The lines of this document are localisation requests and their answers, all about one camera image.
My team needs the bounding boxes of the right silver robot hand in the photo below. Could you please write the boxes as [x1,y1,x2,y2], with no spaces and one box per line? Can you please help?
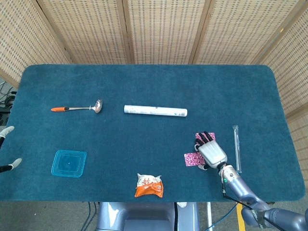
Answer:
[193,131,228,171]

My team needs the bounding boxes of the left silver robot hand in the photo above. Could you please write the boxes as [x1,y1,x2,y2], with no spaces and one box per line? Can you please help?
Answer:
[0,125,23,173]

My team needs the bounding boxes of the pink patterned card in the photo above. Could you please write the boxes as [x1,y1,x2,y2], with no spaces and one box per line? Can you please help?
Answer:
[195,132,215,145]
[184,152,205,167]

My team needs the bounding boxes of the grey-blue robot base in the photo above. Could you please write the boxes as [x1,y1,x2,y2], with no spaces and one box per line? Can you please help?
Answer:
[96,202,200,231]

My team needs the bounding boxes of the black equipment box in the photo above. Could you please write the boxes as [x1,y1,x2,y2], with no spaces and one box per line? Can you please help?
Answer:
[0,108,12,126]

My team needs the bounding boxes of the clear plastic wrapped straw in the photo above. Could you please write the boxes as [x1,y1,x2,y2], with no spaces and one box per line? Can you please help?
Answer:
[232,125,242,173]

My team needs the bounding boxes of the white metal pole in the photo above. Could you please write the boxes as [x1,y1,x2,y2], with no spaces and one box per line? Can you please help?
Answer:
[205,202,214,231]

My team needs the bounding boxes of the blue translucent plastic lid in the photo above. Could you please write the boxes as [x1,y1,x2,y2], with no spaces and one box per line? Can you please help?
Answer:
[51,149,88,178]

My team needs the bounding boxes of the white printed paper roll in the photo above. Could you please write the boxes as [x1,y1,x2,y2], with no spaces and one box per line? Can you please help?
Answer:
[124,104,188,118]

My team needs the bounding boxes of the orange and white snack bag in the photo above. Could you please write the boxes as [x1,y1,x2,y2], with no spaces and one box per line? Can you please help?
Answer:
[134,173,164,198]

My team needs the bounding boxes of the yellow floor tape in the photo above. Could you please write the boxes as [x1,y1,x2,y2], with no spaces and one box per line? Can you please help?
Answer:
[236,204,246,231]

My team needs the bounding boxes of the teal carpet table cover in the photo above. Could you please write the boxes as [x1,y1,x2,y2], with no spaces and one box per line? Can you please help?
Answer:
[0,64,303,202]

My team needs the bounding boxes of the woven bamboo folding screen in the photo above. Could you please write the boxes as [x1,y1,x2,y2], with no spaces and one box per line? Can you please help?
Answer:
[0,0,308,174]

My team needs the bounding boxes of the black cable bundle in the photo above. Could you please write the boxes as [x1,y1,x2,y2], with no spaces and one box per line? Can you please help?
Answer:
[0,83,17,109]

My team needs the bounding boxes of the blue floor cable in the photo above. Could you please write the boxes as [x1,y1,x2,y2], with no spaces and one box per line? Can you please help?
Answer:
[211,202,241,228]

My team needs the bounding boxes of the steel ladle with orange handle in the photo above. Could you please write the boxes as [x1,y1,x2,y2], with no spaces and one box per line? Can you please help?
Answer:
[51,99,103,114]

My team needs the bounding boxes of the black cables under table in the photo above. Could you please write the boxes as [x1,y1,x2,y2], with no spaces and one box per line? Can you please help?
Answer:
[81,202,100,231]

